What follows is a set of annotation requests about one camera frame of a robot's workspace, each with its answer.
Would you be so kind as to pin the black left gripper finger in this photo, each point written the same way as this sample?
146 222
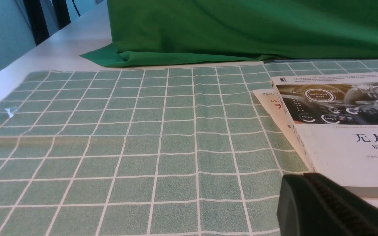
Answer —
313 205

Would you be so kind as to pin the top white self-driving book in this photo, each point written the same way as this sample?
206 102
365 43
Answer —
335 120

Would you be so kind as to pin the green checkered tablecloth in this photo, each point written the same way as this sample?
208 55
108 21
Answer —
179 151

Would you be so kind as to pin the green backdrop cloth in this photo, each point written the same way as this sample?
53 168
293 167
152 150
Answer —
173 32

